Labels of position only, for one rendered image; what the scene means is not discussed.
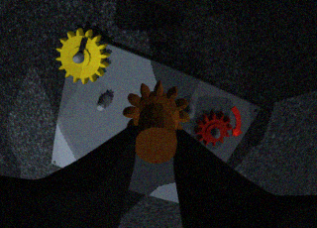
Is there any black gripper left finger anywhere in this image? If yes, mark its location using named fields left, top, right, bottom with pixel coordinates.
left=0, top=125, right=138, bottom=228

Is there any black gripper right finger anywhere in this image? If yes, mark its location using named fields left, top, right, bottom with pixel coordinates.
left=173, top=129, right=317, bottom=228

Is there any brown gear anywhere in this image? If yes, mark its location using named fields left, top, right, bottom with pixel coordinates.
left=123, top=80, right=190, bottom=164

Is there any yellow gear with black stripe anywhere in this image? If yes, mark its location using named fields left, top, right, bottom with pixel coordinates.
left=56, top=29, right=110, bottom=85

